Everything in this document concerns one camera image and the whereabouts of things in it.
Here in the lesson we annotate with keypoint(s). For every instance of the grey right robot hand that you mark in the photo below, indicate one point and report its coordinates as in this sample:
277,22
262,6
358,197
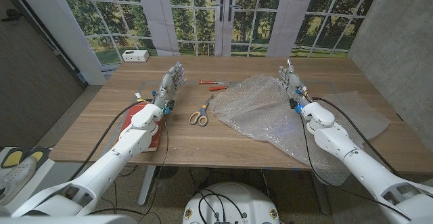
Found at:
293,82

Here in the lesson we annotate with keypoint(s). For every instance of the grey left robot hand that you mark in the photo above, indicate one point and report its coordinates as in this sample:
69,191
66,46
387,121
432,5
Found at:
167,85

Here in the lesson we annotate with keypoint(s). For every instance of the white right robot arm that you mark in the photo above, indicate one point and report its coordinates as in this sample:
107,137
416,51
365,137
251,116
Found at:
338,139

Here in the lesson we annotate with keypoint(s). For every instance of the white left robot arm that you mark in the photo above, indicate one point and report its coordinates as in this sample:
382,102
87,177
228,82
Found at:
128,142

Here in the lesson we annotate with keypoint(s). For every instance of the clear bubble wrap sheet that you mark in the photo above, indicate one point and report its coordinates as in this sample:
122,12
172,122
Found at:
257,109

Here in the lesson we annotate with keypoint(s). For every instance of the red notebook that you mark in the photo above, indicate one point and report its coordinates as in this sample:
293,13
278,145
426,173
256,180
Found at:
128,119

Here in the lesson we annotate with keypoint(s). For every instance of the white power strip box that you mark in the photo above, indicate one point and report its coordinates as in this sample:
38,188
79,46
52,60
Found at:
135,56

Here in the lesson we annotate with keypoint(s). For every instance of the printed window forest backdrop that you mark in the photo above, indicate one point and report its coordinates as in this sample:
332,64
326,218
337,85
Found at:
189,14

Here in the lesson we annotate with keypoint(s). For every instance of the white table leg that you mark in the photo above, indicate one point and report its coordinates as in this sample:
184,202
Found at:
319,197
147,186

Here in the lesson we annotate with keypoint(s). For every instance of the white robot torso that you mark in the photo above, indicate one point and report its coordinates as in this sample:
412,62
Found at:
250,200

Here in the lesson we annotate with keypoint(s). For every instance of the yellow black foot pedal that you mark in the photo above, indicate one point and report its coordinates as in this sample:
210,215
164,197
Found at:
13,158
38,155

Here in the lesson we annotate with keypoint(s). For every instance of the white shoe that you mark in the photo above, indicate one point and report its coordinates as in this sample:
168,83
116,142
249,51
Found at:
17,180

